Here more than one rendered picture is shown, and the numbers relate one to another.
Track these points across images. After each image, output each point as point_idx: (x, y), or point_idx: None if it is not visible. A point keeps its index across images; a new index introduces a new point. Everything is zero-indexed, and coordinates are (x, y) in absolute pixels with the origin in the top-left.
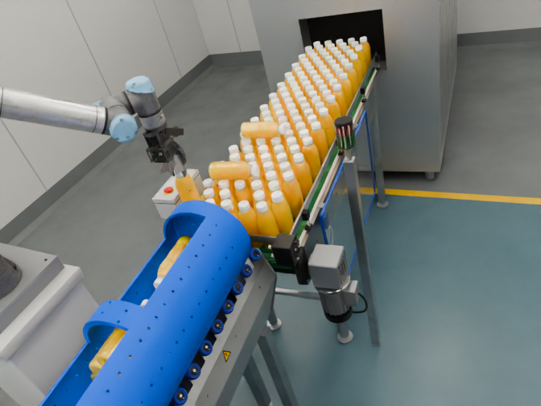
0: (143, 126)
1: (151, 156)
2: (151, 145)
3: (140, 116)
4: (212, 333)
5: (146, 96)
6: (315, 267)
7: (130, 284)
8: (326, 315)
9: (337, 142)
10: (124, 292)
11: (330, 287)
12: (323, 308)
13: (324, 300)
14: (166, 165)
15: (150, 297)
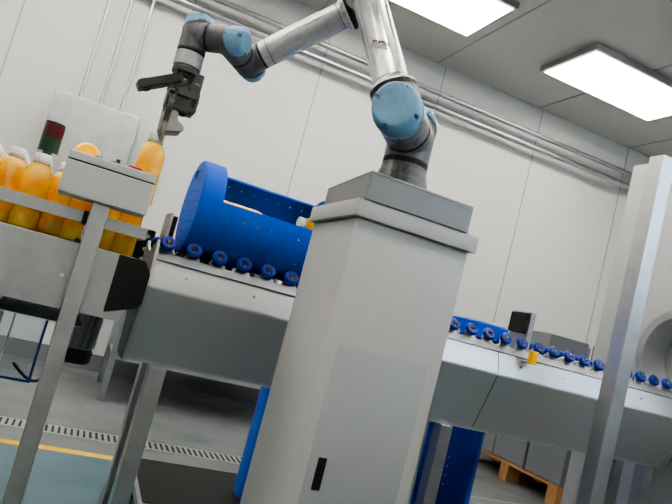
0: (200, 68)
1: (195, 106)
2: (194, 92)
3: (204, 56)
4: (253, 274)
5: (202, 39)
6: None
7: (288, 223)
8: (89, 355)
9: (55, 147)
10: (298, 226)
11: None
12: (89, 346)
13: (98, 327)
14: (170, 124)
15: (306, 203)
